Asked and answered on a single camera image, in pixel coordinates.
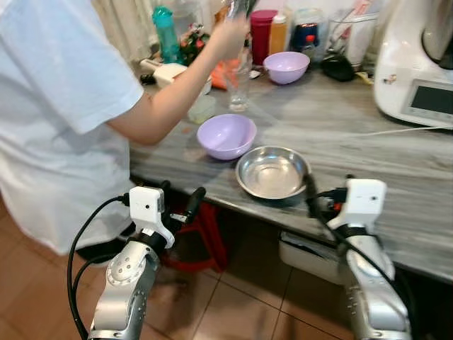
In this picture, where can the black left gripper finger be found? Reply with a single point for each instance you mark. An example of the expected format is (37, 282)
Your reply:
(195, 202)
(167, 187)

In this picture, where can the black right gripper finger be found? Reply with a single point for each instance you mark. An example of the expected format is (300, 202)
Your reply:
(312, 195)

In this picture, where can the stainless steel bowl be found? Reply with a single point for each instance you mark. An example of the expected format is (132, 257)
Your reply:
(272, 176)

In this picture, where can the cracker jar with red lid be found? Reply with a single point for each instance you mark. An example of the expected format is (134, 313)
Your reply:
(225, 8)

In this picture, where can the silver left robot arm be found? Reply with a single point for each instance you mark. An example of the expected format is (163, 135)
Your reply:
(124, 283)

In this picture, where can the person's right forearm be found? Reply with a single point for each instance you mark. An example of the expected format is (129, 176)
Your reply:
(177, 99)

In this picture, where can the person's right hand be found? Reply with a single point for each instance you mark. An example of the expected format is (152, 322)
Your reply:
(233, 37)

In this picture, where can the red plastic stool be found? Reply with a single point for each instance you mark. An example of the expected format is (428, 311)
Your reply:
(205, 241)

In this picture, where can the white storage box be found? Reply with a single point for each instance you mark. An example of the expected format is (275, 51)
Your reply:
(308, 258)

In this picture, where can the large lilac plastic bowl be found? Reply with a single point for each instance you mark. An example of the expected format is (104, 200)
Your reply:
(226, 134)

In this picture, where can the small pale green container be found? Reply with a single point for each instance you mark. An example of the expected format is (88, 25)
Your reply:
(202, 110)

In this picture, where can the clear drinking glass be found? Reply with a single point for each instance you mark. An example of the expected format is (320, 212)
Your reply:
(239, 88)

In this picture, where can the black pouch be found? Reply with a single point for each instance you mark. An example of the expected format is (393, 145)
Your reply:
(337, 69)

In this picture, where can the small lilac plastic bowl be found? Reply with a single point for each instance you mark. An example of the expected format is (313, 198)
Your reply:
(286, 67)

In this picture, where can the person in white t-shirt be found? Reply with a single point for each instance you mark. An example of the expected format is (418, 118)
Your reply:
(49, 106)

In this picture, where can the green snack bag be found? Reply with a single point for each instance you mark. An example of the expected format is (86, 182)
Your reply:
(192, 42)

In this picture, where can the teal water bottle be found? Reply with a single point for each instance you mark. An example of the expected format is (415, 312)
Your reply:
(167, 35)

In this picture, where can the white kitchen cooking machine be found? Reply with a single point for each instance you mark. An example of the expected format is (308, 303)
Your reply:
(403, 64)

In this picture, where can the orange bottle with white cap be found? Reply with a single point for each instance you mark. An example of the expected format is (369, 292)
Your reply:
(279, 35)

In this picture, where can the dark red tumbler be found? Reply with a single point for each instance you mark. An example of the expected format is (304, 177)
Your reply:
(261, 35)

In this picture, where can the beige curtain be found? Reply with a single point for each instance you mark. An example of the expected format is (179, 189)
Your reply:
(124, 25)

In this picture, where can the clear jar with white lid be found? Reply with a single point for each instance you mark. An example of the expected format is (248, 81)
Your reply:
(185, 13)

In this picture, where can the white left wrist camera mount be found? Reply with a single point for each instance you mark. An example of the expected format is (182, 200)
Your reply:
(147, 205)

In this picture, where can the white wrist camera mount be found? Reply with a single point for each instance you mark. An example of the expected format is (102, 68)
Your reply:
(147, 205)
(362, 202)

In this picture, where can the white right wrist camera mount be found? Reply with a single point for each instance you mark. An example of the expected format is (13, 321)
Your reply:
(362, 202)

